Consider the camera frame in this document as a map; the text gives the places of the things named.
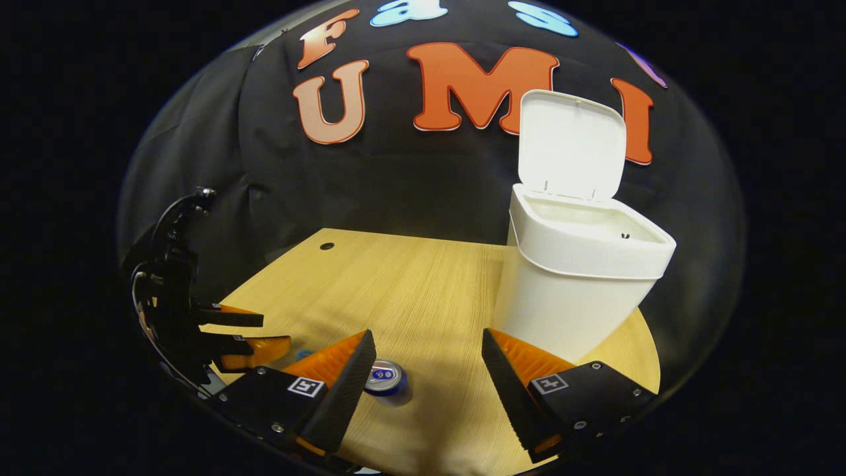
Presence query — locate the black backdrop cloth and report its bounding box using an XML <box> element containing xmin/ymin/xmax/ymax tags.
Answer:
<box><xmin>118</xmin><ymin>0</ymin><xmax>746</xmax><ymax>397</ymax></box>

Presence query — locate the white desktop garbage bin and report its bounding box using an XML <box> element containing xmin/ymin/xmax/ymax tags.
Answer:
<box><xmin>492</xmin><ymin>89</ymin><xmax>677</xmax><ymax>364</ymax></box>

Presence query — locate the blue pop can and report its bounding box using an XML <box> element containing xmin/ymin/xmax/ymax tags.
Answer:
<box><xmin>364</xmin><ymin>358</ymin><xmax>407</xmax><ymax>397</ymax></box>

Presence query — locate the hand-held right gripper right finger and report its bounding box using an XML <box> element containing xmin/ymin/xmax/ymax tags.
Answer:
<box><xmin>481</xmin><ymin>327</ymin><xmax>658</xmax><ymax>463</ymax></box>

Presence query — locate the wooden desktop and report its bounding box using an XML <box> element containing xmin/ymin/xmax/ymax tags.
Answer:
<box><xmin>198</xmin><ymin>228</ymin><xmax>662</xmax><ymax>476</ymax></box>

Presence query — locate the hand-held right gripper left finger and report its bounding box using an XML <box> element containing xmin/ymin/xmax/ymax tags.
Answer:
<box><xmin>211</xmin><ymin>329</ymin><xmax>377</xmax><ymax>457</ymax></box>

